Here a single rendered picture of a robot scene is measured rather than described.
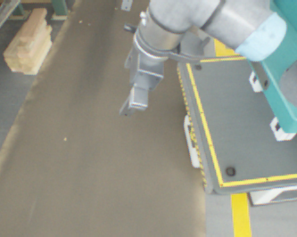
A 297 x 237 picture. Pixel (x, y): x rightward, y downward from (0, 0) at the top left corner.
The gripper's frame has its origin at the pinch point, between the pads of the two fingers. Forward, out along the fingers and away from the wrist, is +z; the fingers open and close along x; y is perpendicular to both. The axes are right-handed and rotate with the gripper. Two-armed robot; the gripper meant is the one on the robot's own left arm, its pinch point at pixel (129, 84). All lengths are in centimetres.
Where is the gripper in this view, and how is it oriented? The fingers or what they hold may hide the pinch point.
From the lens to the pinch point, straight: 56.0
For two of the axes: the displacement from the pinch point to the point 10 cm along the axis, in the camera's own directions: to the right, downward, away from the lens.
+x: -0.3, 8.8, -4.7
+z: -3.7, 4.2, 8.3
